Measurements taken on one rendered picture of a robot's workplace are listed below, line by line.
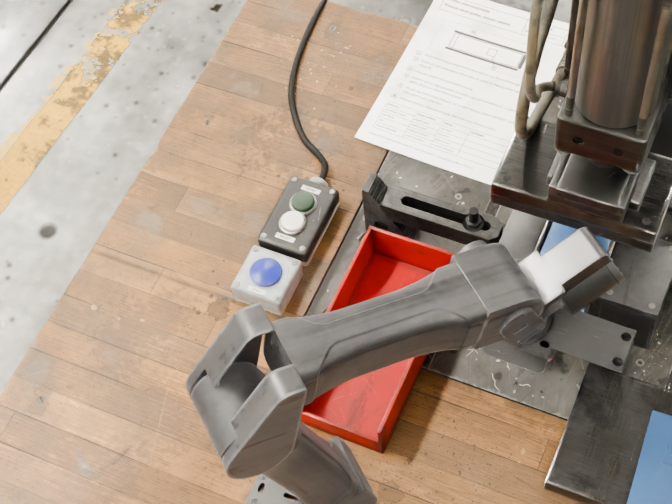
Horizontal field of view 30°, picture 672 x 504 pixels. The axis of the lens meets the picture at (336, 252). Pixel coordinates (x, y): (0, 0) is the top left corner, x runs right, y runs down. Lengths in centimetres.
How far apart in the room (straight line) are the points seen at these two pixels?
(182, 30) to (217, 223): 149
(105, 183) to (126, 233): 120
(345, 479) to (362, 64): 71
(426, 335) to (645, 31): 32
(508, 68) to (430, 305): 75
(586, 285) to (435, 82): 64
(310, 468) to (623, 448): 42
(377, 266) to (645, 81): 51
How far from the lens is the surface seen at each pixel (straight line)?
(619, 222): 131
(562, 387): 150
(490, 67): 176
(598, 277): 117
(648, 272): 149
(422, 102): 172
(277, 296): 153
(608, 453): 145
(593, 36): 115
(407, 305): 106
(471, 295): 108
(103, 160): 288
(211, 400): 107
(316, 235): 158
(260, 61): 179
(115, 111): 296
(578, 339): 122
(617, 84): 118
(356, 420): 147
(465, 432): 147
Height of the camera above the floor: 225
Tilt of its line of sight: 58 degrees down
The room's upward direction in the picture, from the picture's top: 8 degrees counter-clockwise
